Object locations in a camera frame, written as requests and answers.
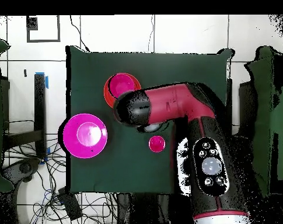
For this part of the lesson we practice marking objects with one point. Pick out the small red plastic bowl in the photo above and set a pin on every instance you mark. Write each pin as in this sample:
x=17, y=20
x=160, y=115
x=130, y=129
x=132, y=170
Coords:
x=121, y=84

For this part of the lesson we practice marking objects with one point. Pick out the large orange plastic bowl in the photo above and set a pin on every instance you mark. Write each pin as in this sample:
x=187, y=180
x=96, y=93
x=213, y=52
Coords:
x=106, y=95

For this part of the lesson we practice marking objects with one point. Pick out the large pink plastic bowl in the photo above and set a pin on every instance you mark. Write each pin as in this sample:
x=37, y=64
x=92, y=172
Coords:
x=85, y=135

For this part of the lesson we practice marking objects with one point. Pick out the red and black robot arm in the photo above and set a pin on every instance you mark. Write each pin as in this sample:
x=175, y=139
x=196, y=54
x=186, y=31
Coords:
x=169, y=102

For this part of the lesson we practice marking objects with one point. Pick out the red plastic cup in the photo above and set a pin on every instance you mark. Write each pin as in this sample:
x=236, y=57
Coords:
x=156, y=144

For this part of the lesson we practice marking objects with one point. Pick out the dark green tablecloth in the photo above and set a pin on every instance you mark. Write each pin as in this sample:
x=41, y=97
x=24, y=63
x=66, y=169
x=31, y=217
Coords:
x=143, y=63

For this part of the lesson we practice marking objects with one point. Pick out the black metal stand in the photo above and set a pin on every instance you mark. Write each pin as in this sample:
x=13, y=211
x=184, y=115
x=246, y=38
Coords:
x=39, y=105
x=229, y=93

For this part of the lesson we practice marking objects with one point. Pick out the black power strip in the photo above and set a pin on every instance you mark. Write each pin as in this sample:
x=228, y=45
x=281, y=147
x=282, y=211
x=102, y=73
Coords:
x=70, y=205

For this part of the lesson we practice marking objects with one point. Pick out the grey office chair base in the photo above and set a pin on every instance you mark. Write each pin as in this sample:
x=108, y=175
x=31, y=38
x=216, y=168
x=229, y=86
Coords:
x=24, y=168

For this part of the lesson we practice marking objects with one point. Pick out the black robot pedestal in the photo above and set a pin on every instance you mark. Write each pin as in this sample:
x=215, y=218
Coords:
x=143, y=210

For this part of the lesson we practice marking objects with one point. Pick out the black square floor frame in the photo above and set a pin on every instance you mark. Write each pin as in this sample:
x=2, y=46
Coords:
x=32, y=23

